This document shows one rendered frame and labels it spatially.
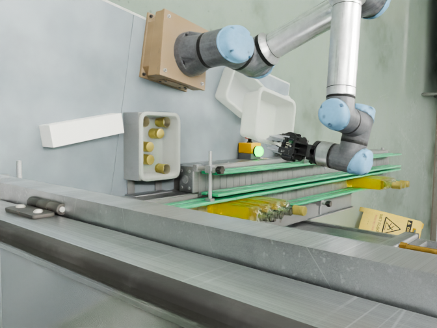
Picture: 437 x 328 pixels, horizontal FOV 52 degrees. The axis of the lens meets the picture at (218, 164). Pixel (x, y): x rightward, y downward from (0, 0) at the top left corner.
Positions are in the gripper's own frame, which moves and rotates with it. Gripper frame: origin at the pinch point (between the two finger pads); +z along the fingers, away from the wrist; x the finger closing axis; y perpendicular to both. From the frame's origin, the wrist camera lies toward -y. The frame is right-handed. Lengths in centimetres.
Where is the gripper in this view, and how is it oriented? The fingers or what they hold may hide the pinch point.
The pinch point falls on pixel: (270, 142)
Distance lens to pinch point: 148.9
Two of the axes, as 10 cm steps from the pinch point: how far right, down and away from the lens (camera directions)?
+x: -2.1, 9.7, 0.8
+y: -6.6, -0.8, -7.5
